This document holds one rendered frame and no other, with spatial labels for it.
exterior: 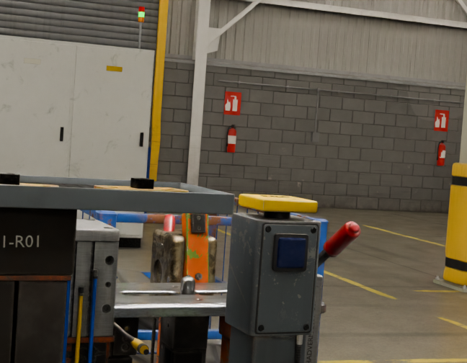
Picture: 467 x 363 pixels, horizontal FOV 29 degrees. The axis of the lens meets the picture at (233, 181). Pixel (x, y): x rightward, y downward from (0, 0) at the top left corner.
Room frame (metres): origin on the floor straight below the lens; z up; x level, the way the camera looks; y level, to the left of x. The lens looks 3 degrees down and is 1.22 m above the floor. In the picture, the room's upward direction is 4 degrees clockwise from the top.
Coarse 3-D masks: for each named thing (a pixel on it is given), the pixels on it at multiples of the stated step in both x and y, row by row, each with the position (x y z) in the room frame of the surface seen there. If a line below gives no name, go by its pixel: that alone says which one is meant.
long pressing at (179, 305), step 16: (128, 288) 1.22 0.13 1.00; (144, 288) 1.23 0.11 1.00; (160, 288) 1.24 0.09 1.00; (176, 288) 1.25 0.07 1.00; (208, 288) 1.26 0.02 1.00; (224, 288) 1.27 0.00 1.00; (128, 304) 1.09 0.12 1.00; (144, 304) 1.10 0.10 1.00; (160, 304) 1.11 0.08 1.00; (176, 304) 1.12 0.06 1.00; (192, 304) 1.12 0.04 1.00; (208, 304) 1.13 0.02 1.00; (224, 304) 1.14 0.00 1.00
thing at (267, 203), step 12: (240, 204) 0.90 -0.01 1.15; (252, 204) 0.88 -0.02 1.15; (264, 204) 0.86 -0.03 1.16; (276, 204) 0.86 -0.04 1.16; (288, 204) 0.87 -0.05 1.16; (300, 204) 0.87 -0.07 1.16; (312, 204) 0.88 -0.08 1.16; (264, 216) 0.89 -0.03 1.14; (276, 216) 0.88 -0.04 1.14; (288, 216) 0.89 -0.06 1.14
